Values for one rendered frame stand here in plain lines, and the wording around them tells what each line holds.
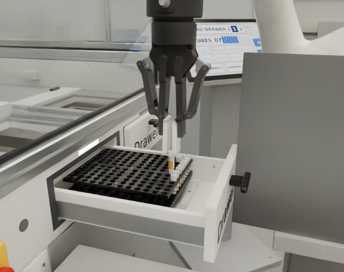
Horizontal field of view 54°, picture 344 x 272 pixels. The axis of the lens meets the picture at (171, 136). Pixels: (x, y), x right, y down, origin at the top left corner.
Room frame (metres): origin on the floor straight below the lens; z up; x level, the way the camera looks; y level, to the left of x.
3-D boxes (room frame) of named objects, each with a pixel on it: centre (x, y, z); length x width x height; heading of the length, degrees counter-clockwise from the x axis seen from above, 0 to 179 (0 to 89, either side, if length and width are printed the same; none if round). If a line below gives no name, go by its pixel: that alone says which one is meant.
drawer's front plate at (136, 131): (0.98, 0.07, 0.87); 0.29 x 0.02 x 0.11; 162
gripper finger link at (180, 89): (0.58, -0.02, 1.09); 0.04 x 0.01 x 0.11; 162
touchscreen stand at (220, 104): (1.55, -0.26, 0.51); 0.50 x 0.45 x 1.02; 24
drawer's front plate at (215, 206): (0.59, -0.11, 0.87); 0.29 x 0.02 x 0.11; 162
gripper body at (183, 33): (0.58, 0.00, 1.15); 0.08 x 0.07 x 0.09; 72
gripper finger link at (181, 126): (0.58, -0.03, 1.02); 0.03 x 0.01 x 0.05; 72
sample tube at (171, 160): (0.59, 0.00, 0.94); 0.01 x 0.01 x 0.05
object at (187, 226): (0.66, 0.09, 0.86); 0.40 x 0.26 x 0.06; 72
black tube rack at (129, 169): (0.65, 0.08, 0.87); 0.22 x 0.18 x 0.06; 72
